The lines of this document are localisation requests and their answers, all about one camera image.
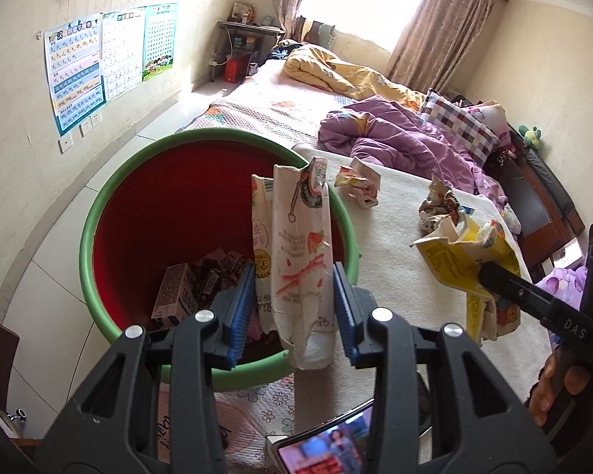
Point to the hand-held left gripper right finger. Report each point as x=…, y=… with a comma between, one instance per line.
x=345, y=321

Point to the green plush toy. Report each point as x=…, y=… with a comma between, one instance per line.
x=529, y=136

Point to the tan drink carton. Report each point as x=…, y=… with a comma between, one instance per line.
x=175, y=291

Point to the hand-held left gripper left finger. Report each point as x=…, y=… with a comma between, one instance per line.
x=239, y=316

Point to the pink printed pillow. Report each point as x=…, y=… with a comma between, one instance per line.
x=489, y=116

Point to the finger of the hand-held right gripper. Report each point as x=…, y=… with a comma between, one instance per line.
x=514, y=289

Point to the white carton with yellow label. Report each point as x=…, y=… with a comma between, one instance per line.
x=263, y=237

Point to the yellow quilt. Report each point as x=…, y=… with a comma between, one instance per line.
x=326, y=66

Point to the red box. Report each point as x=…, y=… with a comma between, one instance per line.
x=234, y=70

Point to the white wall socket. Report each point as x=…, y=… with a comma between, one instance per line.
x=97, y=119
x=86, y=129
x=66, y=144

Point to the crumpled pink white carton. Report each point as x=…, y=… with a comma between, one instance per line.
x=358, y=180

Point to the purple printed cloth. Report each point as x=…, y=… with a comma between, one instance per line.
x=563, y=281

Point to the white strawberry print carton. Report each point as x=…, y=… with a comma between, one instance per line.
x=296, y=256

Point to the dark chair with green bag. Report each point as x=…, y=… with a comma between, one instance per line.
x=323, y=34

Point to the torn yellow carton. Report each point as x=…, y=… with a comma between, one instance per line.
x=454, y=261

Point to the red bin with green rim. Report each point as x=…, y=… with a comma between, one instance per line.
x=178, y=197

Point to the white chart wall poster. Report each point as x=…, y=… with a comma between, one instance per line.
x=121, y=49

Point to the dark brown drink carton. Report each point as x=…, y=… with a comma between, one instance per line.
x=217, y=271

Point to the purple quilt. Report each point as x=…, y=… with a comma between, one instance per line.
x=400, y=133

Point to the cream blanket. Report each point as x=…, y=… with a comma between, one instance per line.
x=400, y=266

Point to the checkered pillow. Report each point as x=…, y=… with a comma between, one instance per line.
x=459, y=123

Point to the smartphone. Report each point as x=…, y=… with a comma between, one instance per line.
x=326, y=449

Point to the dark wooden headboard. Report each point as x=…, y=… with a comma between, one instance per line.
x=533, y=197

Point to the teal bordered wall poster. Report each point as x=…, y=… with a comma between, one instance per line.
x=159, y=39

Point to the person's right hand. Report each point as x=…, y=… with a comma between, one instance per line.
x=548, y=373

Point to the crumpled grey paper wrapper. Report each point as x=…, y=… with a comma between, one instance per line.
x=440, y=202

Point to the blue bordered wall poster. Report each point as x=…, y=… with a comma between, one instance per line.
x=74, y=74

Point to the metal desk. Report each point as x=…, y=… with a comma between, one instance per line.
x=247, y=34

